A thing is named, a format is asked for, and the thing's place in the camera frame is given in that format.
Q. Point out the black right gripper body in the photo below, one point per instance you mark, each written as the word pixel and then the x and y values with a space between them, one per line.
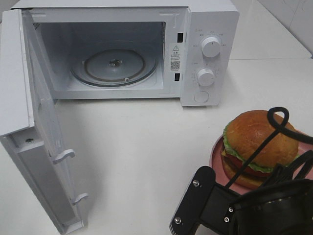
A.
pixel 282 209

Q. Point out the burger with lettuce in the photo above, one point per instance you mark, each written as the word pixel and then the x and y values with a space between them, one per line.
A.
pixel 242 137

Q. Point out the round white door button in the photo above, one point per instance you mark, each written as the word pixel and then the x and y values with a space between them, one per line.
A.
pixel 201 97

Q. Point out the white microwave door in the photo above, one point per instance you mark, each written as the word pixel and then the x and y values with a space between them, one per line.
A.
pixel 29 127

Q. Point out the pink round plate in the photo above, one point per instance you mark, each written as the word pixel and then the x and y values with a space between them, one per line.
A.
pixel 222 177

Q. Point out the lower white dial knob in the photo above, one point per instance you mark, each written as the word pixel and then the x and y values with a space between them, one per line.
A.
pixel 205 77

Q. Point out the white dial knob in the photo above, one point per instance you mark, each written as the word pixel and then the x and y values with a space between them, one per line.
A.
pixel 211 46
pixel 205 77

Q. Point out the upper white dial knob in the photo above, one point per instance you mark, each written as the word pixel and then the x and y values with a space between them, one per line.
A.
pixel 211 46

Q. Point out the white microwave oven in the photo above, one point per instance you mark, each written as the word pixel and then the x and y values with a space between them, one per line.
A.
pixel 72 29

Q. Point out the white warning label sticker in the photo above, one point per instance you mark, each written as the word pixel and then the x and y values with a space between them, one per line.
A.
pixel 175 55

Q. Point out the glass microwave turntable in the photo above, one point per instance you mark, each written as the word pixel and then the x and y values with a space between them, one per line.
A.
pixel 114 67

